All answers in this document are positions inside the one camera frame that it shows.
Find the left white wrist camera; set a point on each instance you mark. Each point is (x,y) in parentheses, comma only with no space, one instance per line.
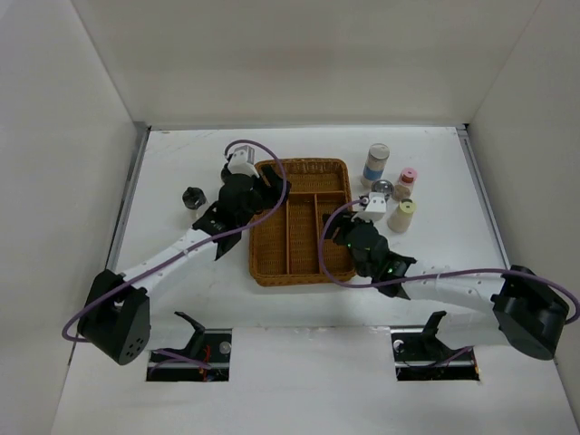
(242,161)

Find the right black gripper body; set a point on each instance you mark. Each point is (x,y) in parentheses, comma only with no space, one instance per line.
(344,238)

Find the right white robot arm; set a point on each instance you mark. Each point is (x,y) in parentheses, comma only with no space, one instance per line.
(511,307)

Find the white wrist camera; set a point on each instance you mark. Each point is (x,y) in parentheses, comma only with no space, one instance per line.
(242,161)
(375,207)

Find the clear dome lid shaker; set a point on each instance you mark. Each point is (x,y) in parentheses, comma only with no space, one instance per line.
(384,187)

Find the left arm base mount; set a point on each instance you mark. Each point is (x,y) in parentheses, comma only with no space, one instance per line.
(204,358)

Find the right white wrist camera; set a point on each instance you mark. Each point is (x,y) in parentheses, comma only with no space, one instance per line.
(375,207)

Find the woven wicker divided tray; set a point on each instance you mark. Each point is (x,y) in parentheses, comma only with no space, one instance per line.
(283,250)

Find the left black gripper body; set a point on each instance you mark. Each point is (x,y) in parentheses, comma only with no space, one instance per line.
(255,201)

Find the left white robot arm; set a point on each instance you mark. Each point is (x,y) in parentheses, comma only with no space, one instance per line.
(116,315)

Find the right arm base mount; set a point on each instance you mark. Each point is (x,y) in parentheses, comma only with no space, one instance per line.
(420,357)

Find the pink lid spice bottle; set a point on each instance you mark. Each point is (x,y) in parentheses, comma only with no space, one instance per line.
(403,188)

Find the yellow lid spice bottle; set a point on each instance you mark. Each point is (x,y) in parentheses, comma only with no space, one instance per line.
(401,218)

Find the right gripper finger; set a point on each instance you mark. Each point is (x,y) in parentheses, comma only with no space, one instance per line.
(349,219)
(331,223)

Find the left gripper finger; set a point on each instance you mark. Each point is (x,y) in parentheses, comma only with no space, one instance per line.
(269,173)
(269,193)

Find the black knob lid jar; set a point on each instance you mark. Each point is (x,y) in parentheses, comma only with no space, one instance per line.
(194,198)

